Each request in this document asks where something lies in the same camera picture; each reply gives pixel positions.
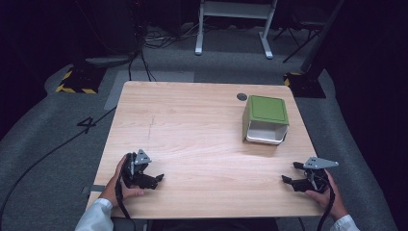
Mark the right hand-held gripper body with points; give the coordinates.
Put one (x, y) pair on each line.
(316, 174)

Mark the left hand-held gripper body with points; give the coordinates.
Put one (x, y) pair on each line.
(132, 170)

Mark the white drawer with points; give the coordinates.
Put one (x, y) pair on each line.
(266, 132)

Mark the green drawer cabinet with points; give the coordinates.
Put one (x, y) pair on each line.
(267, 109)

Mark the person's left hand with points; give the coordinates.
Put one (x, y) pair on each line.
(113, 189)

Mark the person's right hand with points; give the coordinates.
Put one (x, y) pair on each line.
(332, 200)

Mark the grey tape strip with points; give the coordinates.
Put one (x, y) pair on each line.
(97, 188)

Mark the dark round table grommet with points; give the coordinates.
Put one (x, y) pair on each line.
(242, 96)

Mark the grey stand foot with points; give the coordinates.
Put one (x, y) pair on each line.
(109, 60)

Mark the black folding tripod stand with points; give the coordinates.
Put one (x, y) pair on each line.
(298, 37)

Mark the black yellow striped base plate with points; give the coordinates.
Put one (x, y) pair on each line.
(306, 86)
(81, 82)

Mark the dark slanted metal post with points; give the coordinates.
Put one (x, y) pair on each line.
(320, 38)

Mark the white metal stand frame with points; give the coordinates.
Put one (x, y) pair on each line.
(235, 9)

